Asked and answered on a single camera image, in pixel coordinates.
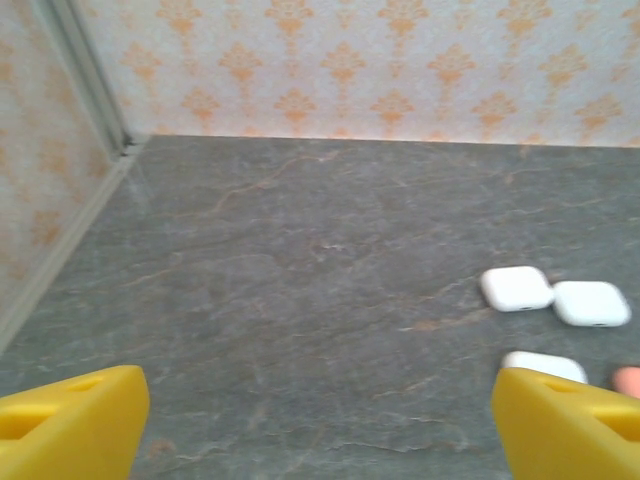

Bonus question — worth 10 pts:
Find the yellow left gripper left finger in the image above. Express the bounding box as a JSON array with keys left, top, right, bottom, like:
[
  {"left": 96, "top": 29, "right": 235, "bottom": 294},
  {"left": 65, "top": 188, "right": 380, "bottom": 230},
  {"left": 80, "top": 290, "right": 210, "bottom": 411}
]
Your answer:
[{"left": 0, "top": 364, "right": 150, "bottom": 480}]

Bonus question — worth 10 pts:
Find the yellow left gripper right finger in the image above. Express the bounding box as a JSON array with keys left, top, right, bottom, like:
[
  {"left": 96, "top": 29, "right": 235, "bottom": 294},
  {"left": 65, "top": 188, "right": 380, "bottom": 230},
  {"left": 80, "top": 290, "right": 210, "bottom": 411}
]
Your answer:
[{"left": 492, "top": 368, "right": 640, "bottom": 480}]

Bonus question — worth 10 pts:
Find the white earbud charging case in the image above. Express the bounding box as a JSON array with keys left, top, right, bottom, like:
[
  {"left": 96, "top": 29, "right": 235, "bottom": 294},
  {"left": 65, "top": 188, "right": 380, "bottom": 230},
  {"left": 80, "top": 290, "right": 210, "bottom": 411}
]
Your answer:
[
  {"left": 552, "top": 280, "right": 632, "bottom": 329},
  {"left": 501, "top": 350, "right": 589, "bottom": 386},
  {"left": 479, "top": 265, "right": 556, "bottom": 314}
]

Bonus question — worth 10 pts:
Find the pink earbud charging case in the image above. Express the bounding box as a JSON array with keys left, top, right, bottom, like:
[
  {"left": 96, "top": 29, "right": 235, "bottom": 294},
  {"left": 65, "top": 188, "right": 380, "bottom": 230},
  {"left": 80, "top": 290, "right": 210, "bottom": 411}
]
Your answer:
[{"left": 612, "top": 367, "right": 640, "bottom": 400}]

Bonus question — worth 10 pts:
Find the aluminium table edge rail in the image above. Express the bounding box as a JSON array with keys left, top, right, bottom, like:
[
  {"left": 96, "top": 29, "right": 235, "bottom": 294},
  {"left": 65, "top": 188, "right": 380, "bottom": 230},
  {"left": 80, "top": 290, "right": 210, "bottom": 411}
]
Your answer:
[{"left": 0, "top": 137, "right": 149, "bottom": 351}]

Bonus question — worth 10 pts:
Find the aluminium corner post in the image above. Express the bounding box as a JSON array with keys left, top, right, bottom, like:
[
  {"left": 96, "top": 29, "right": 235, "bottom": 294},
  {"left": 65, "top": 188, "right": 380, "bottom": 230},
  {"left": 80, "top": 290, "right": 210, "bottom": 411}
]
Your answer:
[{"left": 42, "top": 0, "right": 136, "bottom": 156}]

